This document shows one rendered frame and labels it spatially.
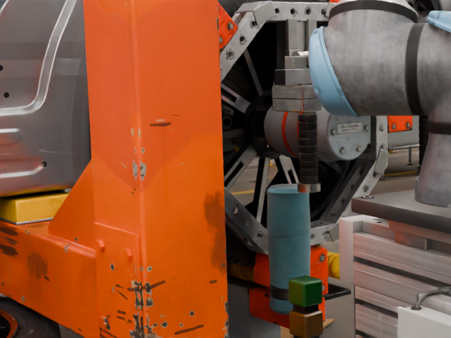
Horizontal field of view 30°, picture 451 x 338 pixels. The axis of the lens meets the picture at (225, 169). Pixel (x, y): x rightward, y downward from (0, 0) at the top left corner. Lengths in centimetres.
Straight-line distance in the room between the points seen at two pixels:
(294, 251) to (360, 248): 55
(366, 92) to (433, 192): 15
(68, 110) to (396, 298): 91
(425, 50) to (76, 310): 81
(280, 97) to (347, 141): 21
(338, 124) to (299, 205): 18
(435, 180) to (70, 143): 96
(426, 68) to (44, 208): 99
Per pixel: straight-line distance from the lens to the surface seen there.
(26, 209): 178
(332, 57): 107
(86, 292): 149
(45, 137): 177
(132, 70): 127
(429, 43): 104
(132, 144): 129
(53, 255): 160
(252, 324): 204
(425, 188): 105
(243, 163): 190
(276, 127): 182
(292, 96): 159
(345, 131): 175
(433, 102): 105
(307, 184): 159
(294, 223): 170
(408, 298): 111
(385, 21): 108
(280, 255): 172
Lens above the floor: 100
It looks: 7 degrees down
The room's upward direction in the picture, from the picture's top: 2 degrees counter-clockwise
